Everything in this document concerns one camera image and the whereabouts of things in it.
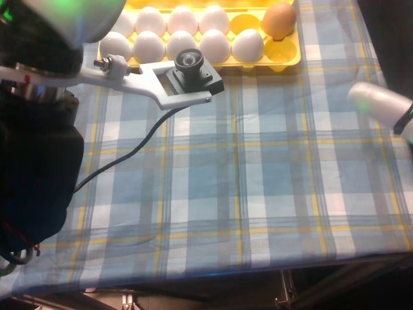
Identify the black camera cable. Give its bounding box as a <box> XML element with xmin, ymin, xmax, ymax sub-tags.
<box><xmin>73</xmin><ymin>108</ymin><xmax>182</xmax><ymax>194</ymax></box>

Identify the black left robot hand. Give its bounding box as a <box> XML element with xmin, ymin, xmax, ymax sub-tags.
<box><xmin>0</xmin><ymin>122</ymin><xmax>85</xmax><ymax>259</ymax></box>

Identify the grey cable loop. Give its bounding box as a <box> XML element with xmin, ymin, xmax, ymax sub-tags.
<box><xmin>0</xmin><ymin>242</ymin><xmax>42</xmax><ymax>278</ymax></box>

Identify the aluminium table frame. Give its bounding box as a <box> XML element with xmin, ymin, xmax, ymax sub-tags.
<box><xmin>0</xmin><ymin>253</ymin><xmax>413</xmax><ymax>310</ymax></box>

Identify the yellow egg carton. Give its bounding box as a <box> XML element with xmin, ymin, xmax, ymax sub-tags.
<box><xmin>96</xmin><ymin>0</ymin><xmax>302</xmax><ymax>74</ymax></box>

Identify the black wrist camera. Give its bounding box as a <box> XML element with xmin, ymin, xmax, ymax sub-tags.
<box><xmin>165</xmin><ymin>48</ymin><xmax>225</xmax><ymax>97</ymax></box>

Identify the yellow-brown egg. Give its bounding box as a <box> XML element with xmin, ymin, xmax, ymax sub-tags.
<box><xmin>261</xmin><ymin>2</ymin><xmax>297</xmax><ymax>41</ymax></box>

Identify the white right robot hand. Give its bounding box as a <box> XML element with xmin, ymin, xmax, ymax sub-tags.
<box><xmin>347</xmin><ymin>81</ymin><xmax>413</xmax><ymax>129</ymax></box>

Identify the blue yellow plaid tablecloth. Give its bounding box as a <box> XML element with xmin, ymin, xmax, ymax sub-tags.
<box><xmin>0</xmin><ymin>0</ymin><xmax>413</xmax><ymax>298</ymax></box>

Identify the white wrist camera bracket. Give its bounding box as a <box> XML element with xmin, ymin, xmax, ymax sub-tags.
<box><xmin>0</xmin><ymin>54</ymin><xmax>214</xmax><ymax>112</ymax></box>

